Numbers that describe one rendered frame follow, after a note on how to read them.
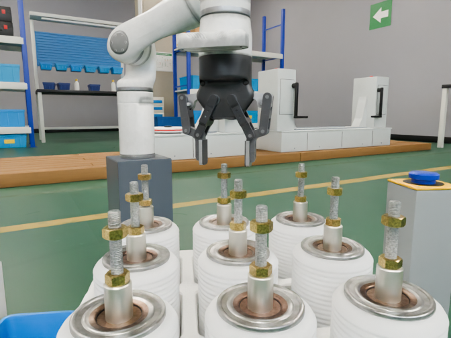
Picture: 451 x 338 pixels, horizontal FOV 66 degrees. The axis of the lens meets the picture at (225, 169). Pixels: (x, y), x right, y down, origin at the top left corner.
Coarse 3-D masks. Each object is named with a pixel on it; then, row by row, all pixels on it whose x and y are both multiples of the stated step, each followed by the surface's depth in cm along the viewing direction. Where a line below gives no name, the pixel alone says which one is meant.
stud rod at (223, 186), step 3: (222, 165) 52; (225, 165) 52; (222, 168) 52; (225, 168) 52; (222, 171) 52; (225, 171) 52; (222, 180) 52; (225, 180) 52; (222, 183) 52; (225, 183) 52; (222, 186) 52; (225, 186) 52; (222, 189) 52; (225, 189) 52; (222, 192) 52; (225, 192) 52; (222, 195) 52; (225, 195) 52; (222, 204) 52; (225, 204) 52
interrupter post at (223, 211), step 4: (220, 204) 52; (228, 204) 52; (220, 208) 52; (224, 208) 52; (228, 208) 52; (220, 212) 52; (224, 212) 52; (228, 212) 52; (220, 216) 52; (224, 216) 52; (228, 216) 52; (220, 220) 52; (224, 220) 52; (228, 220) 52; (220, 224) 52; (224, 224) 52; (228, 224) 52
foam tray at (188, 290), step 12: (180, 252) 60; (192, 252) 60; (180, 264) 58; (192, 264) 55; (180, 276) 59; (192, 276) 51; (180, 288) 48; (192, 288) 48; (84, 300) 44; (180, 300) 47; (192, 300) 44; (180, 312) 47; (192, 312) 42; (192, 324) 40; (192, 336) 37; (324, 336) 37
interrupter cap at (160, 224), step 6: (156, 216) 55; (126, 222) 53; (156, 222) 53; (162, 222) 53; (168, 222) 53; (144, 228) 51; (150, 228) 50; (156, 228) 50; (162, 228) 49; (168, 228) 50
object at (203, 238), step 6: (198, 222) 54; (198, 228) 51; (204, 228) 51; (246, 228) 51; (198, 234) 50; (204, 234) 50; (210, 234) 49; (216, 234) 49; (222, 234) 49; (228, 234) 49; (252, 234) 51; (198, 240) 51; (204, 240) 50; (210, 240) 49; (216, 240) 49; (252, 240) 51; (198, 246) 51; (204, 246) 50; (198, 252) 51
